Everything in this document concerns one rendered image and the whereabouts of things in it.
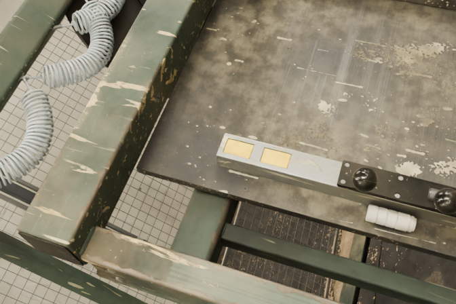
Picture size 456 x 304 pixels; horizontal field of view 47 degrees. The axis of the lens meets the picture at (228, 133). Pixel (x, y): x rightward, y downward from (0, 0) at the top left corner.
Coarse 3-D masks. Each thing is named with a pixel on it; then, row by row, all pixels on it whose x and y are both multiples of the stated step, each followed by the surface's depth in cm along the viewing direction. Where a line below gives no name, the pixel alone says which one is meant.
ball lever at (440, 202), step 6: (432, 192) 85; (438, 192) 75; (444, 192) 75; (450, 192) 74; (432, 198) 85; (438, 198) 75; (444, 198) 74; (450, 198) 74; (438, 204) 75; (444, 204) 74; (450, 204) 74; (444, 210) 75; (450, 210) 74
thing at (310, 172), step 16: (224, 144) 95; (256, 144) 95; (224, 160) 95; (240, 160) 93; (256, 160) 93; (304, 160) 92; (320, 160) 92; (272, 176) 94; (288, 176) 92; (304, 176) 91; (320, 176) 90; (336, 176) 90; (320, 192) 93; (336, 192) 91; (352, 192) 89; (400, 208) 88; (416, 208) 86; (448, 224) 87
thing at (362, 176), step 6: (360, 168) 78; (366, 168) 78; (354, 174) 78; (360, 174) 77; (366, 174) 77; (372, 174) 77; (354, 180) 78; (360, 180) 77; (366, 180) 77; (372, 180) 77; (354, 186) 78; (360, 186) 77; (366, 186) 77; (372, 186) 77
